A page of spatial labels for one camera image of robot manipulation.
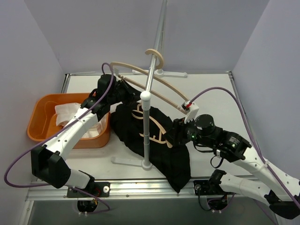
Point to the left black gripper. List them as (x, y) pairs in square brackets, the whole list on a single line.
[(126, 91)]

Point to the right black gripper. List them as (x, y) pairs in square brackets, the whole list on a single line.
[(177, 130)]

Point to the beige wooden hanger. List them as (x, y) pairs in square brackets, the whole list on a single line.
[(165, 83), (156, 129)]

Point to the black garment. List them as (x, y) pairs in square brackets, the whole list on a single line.
[(173, 163)]

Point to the beige wooden hanger front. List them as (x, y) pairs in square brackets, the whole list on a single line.
[(165, 83)]

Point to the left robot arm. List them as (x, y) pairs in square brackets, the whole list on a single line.
[(48, 159)]

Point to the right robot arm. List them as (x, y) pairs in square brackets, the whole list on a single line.
[(273, 187)]

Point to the silver clothes rack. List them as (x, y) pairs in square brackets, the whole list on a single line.
[(156, 63)]

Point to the orange plastic basket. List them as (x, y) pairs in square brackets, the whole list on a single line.
[(42, 123)]

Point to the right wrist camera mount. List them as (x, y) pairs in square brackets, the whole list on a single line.
[(191, 110)]

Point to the aluminium mounting rail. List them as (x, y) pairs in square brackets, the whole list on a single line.
[(119, 190)]

